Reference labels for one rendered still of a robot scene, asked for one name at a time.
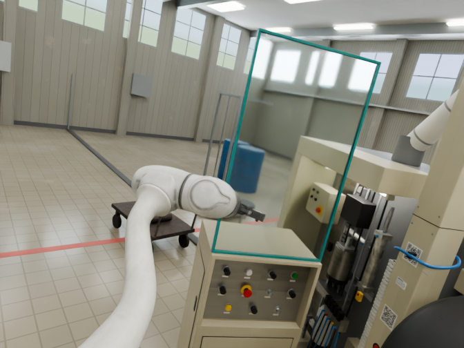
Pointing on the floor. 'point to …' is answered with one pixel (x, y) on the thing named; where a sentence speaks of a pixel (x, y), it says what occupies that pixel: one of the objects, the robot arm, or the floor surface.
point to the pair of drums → (223, 158)
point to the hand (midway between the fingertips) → (241, 208)
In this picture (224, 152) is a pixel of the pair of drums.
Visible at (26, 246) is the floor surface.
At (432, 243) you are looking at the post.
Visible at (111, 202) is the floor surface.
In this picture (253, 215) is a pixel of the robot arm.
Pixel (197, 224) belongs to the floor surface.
